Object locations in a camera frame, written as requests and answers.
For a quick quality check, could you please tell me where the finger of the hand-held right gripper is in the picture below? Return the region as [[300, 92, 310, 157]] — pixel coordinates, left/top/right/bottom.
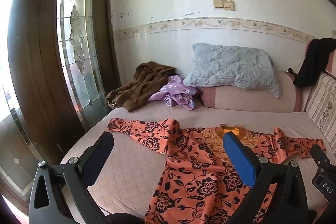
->
[[310, 144, 332, 169]]

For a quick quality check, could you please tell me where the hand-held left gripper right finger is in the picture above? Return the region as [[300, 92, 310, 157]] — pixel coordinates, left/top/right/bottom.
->
[[223, 132, 309, 224]]

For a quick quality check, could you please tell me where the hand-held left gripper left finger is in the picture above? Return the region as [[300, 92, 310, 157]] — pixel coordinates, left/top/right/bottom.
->
[[28, 132, 115, 224]]

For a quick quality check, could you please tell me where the orange black floral dress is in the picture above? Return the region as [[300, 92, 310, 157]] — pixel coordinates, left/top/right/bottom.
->
[[107, 118, 326, 224]]

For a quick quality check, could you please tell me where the striped floral cushion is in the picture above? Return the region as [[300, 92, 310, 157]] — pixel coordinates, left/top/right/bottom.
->
[[306, 72, 336, 153]]

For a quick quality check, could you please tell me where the pink bolster pillow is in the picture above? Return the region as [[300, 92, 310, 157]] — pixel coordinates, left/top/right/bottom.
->
[[200, 70, 305, 113]]

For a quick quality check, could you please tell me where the brown fleece robe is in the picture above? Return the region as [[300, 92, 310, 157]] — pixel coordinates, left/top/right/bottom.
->
[[106, 62, 177, 112]]

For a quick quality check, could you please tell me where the leaded glass side panel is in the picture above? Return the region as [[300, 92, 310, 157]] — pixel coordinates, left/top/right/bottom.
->
[[0, 82, 44, 203]]

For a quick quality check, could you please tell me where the black garment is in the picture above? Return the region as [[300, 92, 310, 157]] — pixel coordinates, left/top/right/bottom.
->
[[293, 38, 336, 87]]

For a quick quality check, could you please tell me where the blue quilted pillow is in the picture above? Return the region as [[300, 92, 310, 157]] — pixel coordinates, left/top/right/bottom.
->
[[183, 43, 283, 99]]

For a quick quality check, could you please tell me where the purple floral garment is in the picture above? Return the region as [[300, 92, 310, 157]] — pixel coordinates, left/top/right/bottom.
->
[[148, 75, 201, 111]]

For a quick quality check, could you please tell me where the dark wooden door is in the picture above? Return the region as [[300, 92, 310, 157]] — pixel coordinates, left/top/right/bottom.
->
[[8, 0, 121, 164]]

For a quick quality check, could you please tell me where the arched stained glass panel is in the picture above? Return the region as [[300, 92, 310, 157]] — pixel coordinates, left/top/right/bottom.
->
[[56, 0, 105, 132]]

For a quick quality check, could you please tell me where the beige wall switch plate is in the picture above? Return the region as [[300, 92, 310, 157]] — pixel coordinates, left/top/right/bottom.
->
[[213, 0, 235, 10]]

